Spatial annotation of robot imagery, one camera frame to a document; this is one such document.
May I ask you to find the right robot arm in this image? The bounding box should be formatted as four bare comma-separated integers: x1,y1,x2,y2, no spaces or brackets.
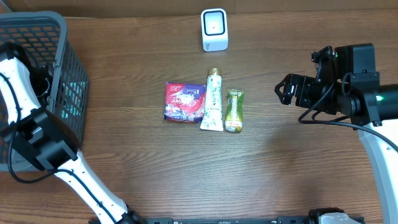
274,44,397,223

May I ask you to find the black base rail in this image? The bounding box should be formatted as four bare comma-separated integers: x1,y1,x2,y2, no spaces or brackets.
136,215,365,224

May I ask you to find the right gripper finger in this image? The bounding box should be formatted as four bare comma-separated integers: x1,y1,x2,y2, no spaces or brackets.
274,89,294,105
274,73,292,90

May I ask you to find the green snack packet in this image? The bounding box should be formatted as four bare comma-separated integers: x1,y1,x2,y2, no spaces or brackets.
224,90,244,133

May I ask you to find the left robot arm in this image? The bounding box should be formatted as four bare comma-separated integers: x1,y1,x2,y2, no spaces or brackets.
1,42,145,223

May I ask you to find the white barcode scanner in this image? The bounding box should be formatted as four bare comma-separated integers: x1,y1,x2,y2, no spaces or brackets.
200,8,229,52

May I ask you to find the white tube gold cap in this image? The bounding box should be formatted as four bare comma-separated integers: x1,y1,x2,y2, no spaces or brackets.
200,68,224,131

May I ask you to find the red purple pad pack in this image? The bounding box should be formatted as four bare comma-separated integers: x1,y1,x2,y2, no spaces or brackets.
164,82,206,123

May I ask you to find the teal wipes packet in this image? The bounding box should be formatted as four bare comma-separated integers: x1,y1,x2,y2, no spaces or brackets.
60,82,83,119

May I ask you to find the grey plastic basket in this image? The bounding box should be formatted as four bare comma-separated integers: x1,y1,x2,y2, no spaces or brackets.
1,11,90,172

